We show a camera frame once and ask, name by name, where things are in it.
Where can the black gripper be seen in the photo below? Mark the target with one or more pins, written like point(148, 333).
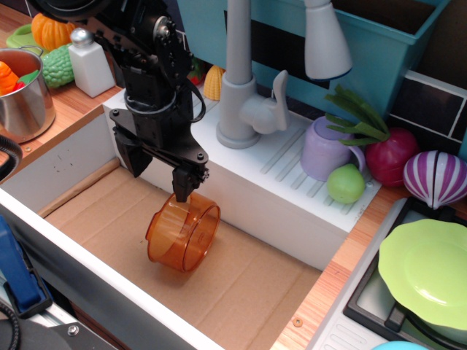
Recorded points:
point(143, 133)

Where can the transparent orange plastic pot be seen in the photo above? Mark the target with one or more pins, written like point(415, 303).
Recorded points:
point(180, 234)

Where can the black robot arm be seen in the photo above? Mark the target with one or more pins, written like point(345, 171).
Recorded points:
point(143, 42)

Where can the white toy sink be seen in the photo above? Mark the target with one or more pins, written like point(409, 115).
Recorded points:
point(262, 191)

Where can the silver metal pot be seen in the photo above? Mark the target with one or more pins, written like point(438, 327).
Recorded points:
point(29, 111)

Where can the cardboard sheet in sink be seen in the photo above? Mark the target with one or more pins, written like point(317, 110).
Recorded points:
point(235, 289)

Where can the grey toy faucet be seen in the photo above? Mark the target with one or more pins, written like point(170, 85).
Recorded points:
point(322, 55)

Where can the yellow toy corn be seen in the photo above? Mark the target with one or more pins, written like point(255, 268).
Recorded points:
point(213, 83)

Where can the red toy strawberry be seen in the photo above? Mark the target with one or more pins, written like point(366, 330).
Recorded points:
point(199, 71)

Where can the white salt shaker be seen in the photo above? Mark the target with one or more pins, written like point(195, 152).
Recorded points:
point(92, 73)

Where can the green bumpy toy gourd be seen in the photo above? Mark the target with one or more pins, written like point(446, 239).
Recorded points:
point(57, 67)

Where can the lilac plastic cup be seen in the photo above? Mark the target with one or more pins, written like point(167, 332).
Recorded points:
point(323, 151)

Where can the orange toy pumpkin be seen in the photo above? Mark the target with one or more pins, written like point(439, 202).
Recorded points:
point(51, 34)

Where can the orange toy carrot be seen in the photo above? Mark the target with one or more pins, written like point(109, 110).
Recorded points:
point(8, 79)

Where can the blue clamp block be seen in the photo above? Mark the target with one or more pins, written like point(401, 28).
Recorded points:
point(24, 287)

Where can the green toy pear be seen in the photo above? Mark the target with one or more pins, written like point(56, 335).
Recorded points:
point(346, 184)

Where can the light green plastic plate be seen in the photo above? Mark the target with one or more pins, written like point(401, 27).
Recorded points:
point(22, 38)

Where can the red toy radish green leaves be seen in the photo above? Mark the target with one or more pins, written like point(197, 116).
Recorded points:
point(386, 149)

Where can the toy stove top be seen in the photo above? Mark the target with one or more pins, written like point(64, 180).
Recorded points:
point(365, 314)

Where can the teal plastic bin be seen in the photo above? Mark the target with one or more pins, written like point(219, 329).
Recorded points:
point(385, 38)

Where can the purple striped toy onion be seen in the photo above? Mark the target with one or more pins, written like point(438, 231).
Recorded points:
point(436, 178)

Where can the light blue plastic bowl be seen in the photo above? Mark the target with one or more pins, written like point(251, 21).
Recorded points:
point(399, 345)

